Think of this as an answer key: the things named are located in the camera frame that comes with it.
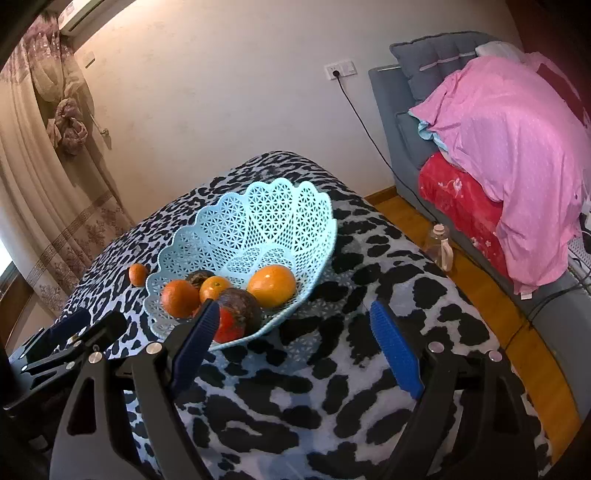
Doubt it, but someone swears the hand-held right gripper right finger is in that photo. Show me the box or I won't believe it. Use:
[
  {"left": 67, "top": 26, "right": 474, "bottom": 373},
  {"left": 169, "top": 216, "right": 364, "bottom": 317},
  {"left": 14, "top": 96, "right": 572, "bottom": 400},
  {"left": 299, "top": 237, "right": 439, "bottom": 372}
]
[{"left": 369, "top": 300, "right": 541, "bottom": 480}]

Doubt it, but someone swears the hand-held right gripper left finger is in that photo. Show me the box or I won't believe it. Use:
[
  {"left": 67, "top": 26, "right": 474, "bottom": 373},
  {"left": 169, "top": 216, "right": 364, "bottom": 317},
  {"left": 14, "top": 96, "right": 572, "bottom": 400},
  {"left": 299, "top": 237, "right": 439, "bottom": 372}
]
[{"left": 48, "top": 298, "right": 221, "bottom": 480}]

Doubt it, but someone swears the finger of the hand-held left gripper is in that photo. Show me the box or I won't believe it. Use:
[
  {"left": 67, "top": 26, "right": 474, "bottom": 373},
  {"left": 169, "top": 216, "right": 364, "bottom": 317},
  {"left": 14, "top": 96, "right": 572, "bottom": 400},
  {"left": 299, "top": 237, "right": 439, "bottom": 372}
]
[
  {"left": 21, "top": 306, "right": 93, "bottom": 372},
  {"left": 2, "top": 311, "right": 129, "bottom": 414}
]

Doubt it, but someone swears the red tomato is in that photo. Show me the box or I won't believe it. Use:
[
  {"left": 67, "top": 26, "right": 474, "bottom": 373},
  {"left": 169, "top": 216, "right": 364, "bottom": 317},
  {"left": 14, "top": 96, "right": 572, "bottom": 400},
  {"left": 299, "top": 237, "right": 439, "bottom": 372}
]
[{"left": 193, "top": 305, "right": 247, "bottom": 344}]

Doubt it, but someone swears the round orange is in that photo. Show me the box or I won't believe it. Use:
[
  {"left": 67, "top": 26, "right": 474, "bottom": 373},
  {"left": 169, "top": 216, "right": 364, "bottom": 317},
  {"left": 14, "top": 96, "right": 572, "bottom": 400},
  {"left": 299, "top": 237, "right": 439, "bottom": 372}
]
[{"left": 161, "top": 279, "right": 200, "bottom": 319}]

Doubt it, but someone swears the large yellow-orange orange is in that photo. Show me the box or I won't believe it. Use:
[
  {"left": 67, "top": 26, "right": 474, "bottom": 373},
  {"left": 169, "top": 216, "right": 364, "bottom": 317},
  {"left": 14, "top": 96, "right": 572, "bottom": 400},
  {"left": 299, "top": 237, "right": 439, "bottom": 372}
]
[{"left": 247, "top": 264, "right": 297, "bottom": 309}]

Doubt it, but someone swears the light blue plastic basket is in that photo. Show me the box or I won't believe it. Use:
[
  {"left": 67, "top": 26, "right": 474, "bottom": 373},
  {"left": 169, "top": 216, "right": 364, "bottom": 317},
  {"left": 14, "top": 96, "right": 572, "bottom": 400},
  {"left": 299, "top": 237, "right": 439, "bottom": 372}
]
[{"left": 145, "top": 179, "right": 339, "bottom": 352}]

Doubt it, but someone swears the window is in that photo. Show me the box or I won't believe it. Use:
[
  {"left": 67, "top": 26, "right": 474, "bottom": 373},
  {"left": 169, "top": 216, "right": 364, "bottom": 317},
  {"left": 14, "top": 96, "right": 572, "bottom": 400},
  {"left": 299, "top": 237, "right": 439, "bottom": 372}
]
[{"left": 0, "top": 235, "right": 14, "bottom": 296}]

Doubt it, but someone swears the clear water bottle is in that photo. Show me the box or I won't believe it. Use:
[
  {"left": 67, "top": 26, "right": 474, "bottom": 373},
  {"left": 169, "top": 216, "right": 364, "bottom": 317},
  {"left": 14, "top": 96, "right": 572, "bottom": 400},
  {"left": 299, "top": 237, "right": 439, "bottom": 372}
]
[{"left": 424, "top": 224, "right": 455, "bottom": 273}]

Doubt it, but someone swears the beige patterned curtain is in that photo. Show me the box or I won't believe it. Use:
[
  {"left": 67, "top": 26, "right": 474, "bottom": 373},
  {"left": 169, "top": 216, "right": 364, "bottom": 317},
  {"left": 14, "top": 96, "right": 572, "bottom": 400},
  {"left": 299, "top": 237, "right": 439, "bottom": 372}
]
[{"left": 0, "top": 11, "right": 137, "bottom": 315}]

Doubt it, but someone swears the red printed blanket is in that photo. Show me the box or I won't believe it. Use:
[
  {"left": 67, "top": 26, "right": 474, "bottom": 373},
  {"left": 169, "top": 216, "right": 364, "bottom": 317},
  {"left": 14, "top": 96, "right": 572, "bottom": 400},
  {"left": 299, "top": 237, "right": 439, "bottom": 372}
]
[{"left": 418, "top": 154, "right": 513, "bottom": 278}]

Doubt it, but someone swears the curtain tieback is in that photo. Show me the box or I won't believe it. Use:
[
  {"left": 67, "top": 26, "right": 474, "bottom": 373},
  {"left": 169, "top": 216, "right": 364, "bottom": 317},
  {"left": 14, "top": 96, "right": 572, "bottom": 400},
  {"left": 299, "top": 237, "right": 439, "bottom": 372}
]
[{"left": 45, "top": 95, "right": 89, "bottom": 155}]

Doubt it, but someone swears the grey sofa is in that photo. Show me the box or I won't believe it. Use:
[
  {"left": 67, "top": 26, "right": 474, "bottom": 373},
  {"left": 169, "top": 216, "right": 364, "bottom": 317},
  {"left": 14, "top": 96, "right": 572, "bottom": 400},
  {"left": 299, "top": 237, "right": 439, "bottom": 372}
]
[{"left": 368, "top": 31, "right": 591, "bottom": 333}]

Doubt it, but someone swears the light blue cloth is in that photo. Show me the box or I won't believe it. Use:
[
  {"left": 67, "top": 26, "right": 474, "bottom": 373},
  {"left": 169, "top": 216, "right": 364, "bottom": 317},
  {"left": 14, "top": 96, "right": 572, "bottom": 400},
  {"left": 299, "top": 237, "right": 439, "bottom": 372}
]
[{"left": 418, "top": 117, "right": 451, "bottom": 153}]

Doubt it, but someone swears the pink blanket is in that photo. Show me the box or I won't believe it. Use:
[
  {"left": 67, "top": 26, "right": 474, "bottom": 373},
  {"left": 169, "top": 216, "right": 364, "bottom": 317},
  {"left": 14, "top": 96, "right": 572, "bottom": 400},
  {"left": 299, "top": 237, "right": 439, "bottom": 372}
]
[{"left": 409, "top": 51, "right": 591, "bottom": 296}]

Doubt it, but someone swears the grey cushion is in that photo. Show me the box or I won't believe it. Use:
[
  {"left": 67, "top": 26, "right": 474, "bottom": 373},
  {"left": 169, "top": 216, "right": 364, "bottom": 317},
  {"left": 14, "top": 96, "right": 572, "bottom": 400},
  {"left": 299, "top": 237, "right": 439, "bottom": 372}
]
[{"left": 389, "top": 31, "right": 504, "bottom": 104}]

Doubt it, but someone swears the white air conditioner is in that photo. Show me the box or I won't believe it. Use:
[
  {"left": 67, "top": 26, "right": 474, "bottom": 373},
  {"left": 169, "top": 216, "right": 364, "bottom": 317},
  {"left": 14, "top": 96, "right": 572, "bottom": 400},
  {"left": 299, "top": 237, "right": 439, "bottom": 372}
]
[{"left": 58, "top": 0, "right": 134, "bottom": 35}]

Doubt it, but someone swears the white pillow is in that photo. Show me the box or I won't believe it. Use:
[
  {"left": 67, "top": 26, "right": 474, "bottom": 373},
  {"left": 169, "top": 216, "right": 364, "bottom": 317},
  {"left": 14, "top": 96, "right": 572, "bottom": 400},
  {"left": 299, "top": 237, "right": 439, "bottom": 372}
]
[{"left": 475, "top": 41, "right": 527, "bottom": 63}]

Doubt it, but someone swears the black power cable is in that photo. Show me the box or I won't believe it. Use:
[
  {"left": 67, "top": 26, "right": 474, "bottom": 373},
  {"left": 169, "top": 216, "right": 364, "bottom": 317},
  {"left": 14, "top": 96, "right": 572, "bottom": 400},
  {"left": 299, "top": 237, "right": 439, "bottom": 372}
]
[{"left": 335, "top": 74, "right": 444, "bottom": 227}]

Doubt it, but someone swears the white wall outlet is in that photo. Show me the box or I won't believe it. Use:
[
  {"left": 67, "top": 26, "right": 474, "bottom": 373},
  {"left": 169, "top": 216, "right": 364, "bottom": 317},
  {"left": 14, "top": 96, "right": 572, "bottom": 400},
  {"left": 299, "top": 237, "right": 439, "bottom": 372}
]
[{"left": 324, "top": 60, "right": 357, "bottom": 80}]

